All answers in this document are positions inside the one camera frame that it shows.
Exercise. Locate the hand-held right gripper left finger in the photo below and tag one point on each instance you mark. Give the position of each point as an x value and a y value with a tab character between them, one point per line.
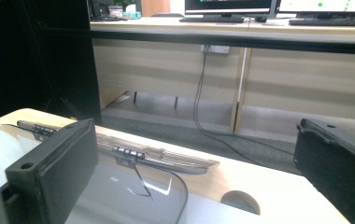
60	168

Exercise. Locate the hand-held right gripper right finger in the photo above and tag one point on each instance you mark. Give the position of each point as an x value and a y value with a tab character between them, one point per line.
337	168

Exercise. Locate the transparent grey lidded storage box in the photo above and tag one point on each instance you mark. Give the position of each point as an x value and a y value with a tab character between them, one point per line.
119	199

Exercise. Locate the white table sheet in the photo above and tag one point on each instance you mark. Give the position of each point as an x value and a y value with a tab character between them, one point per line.
291	203

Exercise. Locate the long wooden office desk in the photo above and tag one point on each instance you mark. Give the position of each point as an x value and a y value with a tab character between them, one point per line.
291	84

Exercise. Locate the black curtain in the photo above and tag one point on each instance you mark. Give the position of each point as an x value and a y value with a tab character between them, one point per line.
35	62

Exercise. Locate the black keyboard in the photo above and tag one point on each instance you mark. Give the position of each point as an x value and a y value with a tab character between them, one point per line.
211	19
334	22

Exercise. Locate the monitor with white screen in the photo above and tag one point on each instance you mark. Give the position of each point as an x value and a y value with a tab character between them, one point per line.
328	5

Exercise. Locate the black desk device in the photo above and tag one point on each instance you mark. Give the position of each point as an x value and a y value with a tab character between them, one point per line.
99	9

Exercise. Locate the white container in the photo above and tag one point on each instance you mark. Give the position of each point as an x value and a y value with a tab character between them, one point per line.
115	11

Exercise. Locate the black computer mouse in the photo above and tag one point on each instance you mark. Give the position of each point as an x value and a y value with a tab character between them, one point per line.
261	19

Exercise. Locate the teal tissue pack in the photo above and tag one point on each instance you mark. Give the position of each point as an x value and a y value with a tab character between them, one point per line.
132	15

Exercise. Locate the monitor with dark screen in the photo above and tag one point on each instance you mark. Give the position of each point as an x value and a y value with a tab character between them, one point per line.
228	4

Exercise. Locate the white wall socket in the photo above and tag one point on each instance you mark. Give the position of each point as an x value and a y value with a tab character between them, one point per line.
217	49

